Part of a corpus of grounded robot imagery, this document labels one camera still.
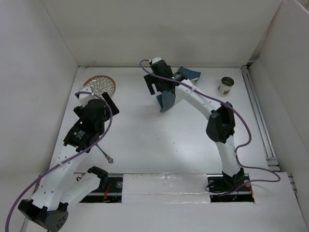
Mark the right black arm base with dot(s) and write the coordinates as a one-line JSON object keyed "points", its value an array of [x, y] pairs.
{"points": [[221, 193]]}

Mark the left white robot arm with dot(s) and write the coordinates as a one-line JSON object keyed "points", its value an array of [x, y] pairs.
{"points": [[49, 206]]}

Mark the patterned ceramic plate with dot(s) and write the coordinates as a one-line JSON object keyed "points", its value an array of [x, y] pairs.
{"points": [[100, 84]]}

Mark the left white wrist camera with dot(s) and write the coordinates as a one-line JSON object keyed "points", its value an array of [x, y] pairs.
{"points": [[84, 95]]}

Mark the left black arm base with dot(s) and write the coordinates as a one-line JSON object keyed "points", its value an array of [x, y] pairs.
{"points": [[109, 191]]}

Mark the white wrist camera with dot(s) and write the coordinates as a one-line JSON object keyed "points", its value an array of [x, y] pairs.
{"points": [[154, 60], [84, 95]]}

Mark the iridescent metal fork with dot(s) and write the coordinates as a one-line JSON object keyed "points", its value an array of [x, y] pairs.
{"points": [[108, 158]]}

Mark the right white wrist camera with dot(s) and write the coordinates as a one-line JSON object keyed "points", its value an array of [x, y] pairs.
{"points": [[154, 60]]}

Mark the aluminium rail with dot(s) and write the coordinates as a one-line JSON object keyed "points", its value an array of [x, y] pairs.
{"points": [[270, 153]]}

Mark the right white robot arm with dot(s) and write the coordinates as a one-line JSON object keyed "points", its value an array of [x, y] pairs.
{"points": [[221, 121]]}

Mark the blue beige checkered placemat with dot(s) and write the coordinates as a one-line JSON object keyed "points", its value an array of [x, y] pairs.
{"points": [[167, 99]]}

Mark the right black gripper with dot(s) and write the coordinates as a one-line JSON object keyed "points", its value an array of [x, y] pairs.
{"points": [[151, 79]]}

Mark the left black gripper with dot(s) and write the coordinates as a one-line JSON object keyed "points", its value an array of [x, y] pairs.
{"points": [[115, 111]]}

